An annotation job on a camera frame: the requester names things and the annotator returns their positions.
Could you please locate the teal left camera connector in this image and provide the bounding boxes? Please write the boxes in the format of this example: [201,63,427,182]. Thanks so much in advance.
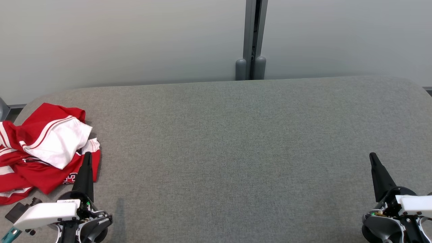
[0,227,21,243]

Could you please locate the grey rounded post foot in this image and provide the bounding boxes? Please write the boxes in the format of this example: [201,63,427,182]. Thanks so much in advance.
[254,56,267,80]
[235,58,247,81]

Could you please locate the red white striped shorts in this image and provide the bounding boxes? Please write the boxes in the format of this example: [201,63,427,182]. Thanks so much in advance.
[0,138,101,206]

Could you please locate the grey partition post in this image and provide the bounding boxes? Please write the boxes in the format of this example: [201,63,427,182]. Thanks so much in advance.
[243,0,269,80]

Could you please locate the grey partition support leg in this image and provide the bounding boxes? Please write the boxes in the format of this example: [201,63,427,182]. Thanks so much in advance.
[0,97,10,121]

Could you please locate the red white jersey shirt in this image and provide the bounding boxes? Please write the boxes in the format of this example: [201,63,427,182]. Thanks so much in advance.
[0,103,93,170]

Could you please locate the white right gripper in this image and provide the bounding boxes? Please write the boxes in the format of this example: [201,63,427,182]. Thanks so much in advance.
[369,153,432,218]

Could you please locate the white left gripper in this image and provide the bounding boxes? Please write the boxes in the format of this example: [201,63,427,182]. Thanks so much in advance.
[13,152,98,231]

